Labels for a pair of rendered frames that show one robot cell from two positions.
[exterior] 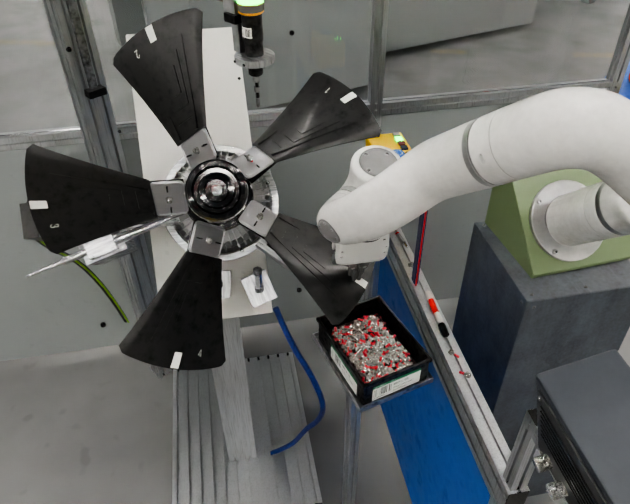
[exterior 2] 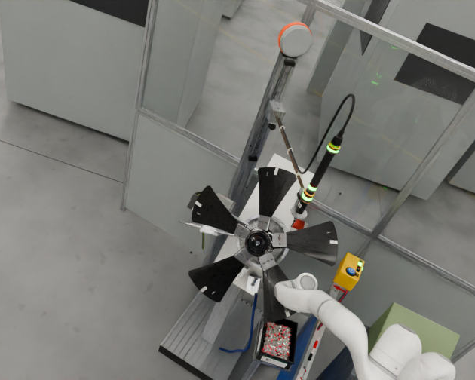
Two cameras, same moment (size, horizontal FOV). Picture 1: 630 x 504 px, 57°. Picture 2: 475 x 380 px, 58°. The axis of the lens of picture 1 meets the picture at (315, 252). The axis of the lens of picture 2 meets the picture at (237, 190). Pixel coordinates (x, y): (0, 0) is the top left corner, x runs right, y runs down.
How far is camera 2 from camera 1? 0.87 m
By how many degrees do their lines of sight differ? 17
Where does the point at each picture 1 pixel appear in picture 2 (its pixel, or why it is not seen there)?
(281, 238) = (269, 275)
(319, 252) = not seen: hidden behind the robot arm
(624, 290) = not seen: outside the picture
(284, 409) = (239, 334)
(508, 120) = (331, 310)
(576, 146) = (338, 333)
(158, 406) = (191, 289)
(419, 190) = (306, 304)
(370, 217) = (286, 300)
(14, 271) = (177, 192)
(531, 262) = not seen: hidden behind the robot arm
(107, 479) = (151, 303)
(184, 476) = (179, 327)
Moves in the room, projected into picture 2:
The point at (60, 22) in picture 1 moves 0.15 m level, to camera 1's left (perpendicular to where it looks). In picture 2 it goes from (255, 130) to (234, 115)
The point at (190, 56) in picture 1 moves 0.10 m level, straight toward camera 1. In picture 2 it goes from (283, 190) to (275, 202)
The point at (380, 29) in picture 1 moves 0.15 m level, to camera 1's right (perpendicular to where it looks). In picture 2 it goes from (394, 207) to (418, 223)
